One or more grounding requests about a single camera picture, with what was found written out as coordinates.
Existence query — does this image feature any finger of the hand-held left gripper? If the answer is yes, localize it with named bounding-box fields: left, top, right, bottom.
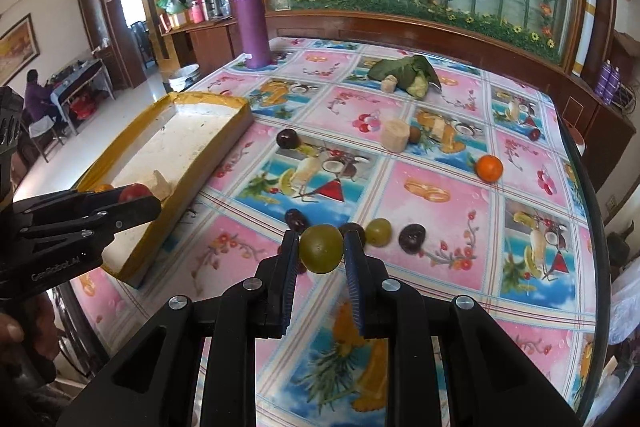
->
left=20, top=197, right=163, bottom=258
left=12, top=187, right=126, bottom=214

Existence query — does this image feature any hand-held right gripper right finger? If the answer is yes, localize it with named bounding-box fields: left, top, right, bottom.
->
left=342, top=231, right=581, bottom=427

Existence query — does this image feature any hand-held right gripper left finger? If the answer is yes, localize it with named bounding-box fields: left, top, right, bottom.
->
left=57, top=231, right=301, bottom=427

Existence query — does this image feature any red cherry tomato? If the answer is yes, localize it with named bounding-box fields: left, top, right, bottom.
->
left=121, top=183, right=152, bottom=202

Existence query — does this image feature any peeled banana piece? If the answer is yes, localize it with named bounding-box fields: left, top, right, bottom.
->
left=151, top=170, right=174, bottom=200
left=381, top=118, right=408, bottom=152

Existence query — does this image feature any green grape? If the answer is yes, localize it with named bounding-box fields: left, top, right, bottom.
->
left=365, top=218, right=392, bottom=248
left=299, top=224, right=346, bottom=274

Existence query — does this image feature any dark purple plum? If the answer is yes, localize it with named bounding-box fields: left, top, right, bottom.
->
left=276, top=129, right=301, bottom=151
left=398, top=224, right=427, bottom=254

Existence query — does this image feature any white foam tray yellow tape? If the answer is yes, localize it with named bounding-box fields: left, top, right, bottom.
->
left=75, top=91, right=255, bottom=289

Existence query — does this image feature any person's left hand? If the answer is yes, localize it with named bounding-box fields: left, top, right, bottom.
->
left=0, top=292, right=60, bottom=358

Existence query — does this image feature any wooden chair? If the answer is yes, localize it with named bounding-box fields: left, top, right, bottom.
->
left=20, top=109, right=66, bottom=164

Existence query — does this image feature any red bag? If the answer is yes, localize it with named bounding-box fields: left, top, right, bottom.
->
left=69, top=97, right=98, bottom=118

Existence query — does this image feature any grey side table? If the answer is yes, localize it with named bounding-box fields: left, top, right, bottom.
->
left=47, top=58, right=116, bottom=135

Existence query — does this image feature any white plastic bucket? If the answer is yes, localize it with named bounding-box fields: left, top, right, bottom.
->
left=168, top=64, right=201, bottom=94

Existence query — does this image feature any glossy orange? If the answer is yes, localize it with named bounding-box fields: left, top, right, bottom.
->
left=475, top=155, right=504, bottom=182

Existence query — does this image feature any green leafy vegetable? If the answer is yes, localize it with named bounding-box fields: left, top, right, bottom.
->
left=369, top=55, right=444, bottom=100

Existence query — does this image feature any purple drink bottle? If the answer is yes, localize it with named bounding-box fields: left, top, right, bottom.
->
left=230, top=0, right=272, bottom=70

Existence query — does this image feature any framed wall painting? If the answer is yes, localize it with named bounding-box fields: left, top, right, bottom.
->
left=0, top=13, right=41, bottom=80

